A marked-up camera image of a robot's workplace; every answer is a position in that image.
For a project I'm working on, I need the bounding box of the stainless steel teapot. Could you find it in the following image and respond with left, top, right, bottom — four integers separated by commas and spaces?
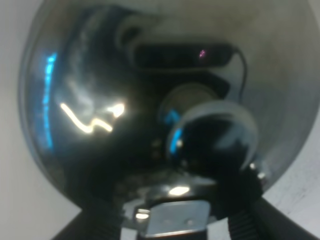
17, 0, 320, 226

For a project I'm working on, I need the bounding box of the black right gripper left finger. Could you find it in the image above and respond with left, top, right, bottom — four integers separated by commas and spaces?
53, 195, 125, 240

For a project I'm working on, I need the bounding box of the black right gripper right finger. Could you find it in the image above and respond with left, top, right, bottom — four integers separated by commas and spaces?
221, 172, 318, 240

